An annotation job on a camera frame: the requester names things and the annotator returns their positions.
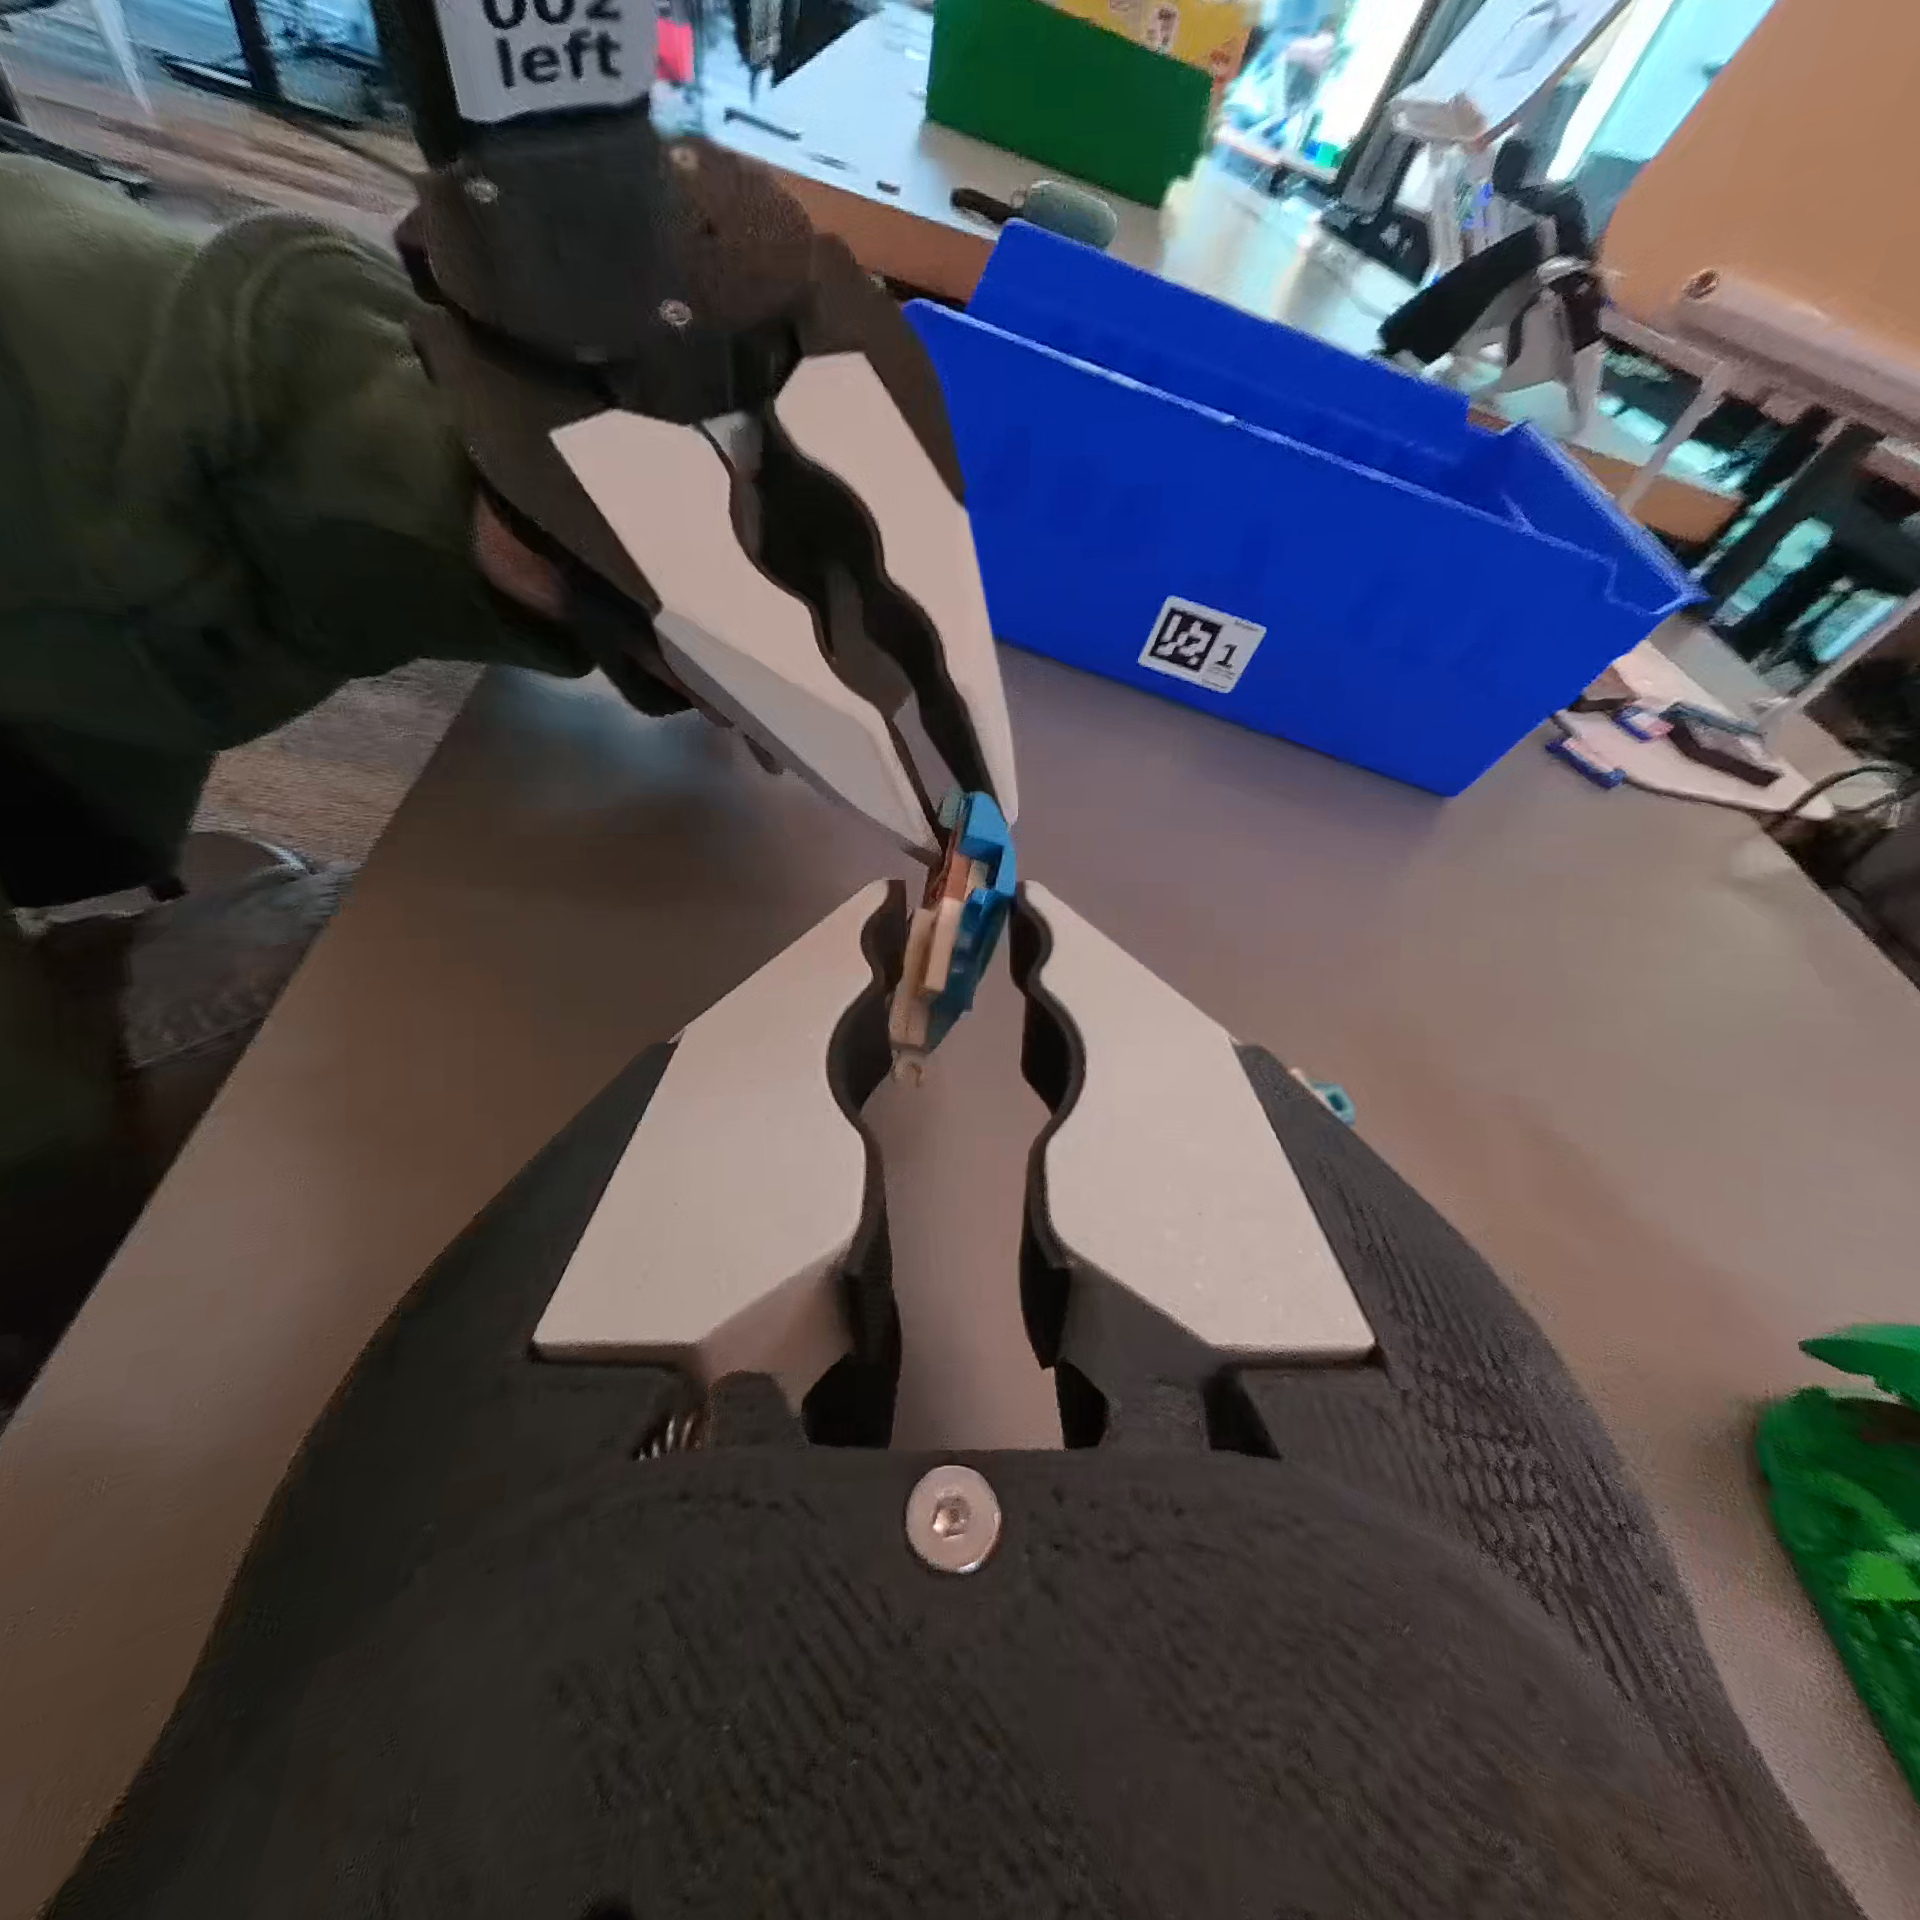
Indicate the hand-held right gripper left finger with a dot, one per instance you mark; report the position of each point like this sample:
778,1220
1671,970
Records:
720,1185

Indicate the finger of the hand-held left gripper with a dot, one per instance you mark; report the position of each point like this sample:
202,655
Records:
705,599
922,556

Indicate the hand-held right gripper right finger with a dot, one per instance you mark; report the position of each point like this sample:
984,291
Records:
1185,1185

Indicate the person's left forearm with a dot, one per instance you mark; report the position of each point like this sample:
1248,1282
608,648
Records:
225,481

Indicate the small teal lego piece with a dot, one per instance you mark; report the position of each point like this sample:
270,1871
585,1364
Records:
1334,1097

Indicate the green lego baseplate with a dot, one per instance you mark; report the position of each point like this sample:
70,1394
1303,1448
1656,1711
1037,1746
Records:
1853,1516

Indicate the person's left hand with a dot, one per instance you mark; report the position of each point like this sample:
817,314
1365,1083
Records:
524,563

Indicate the dark green microphone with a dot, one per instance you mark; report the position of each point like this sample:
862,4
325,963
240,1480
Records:
1058,211

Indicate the blue plastic bin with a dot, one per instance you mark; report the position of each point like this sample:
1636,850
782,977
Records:
1306,511

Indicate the green plastic bin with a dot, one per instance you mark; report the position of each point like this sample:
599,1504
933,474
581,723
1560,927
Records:
1065,99

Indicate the person's dark shoe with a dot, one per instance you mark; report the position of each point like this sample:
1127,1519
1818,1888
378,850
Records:
240,945

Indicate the yellow cardboard box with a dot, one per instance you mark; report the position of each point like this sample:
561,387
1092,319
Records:
1178,27

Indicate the pile of papers and cards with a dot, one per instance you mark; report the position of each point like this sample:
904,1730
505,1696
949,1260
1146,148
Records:
1681,743

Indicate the tan board on white stand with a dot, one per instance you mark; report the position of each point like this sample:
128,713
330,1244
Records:
1785,165

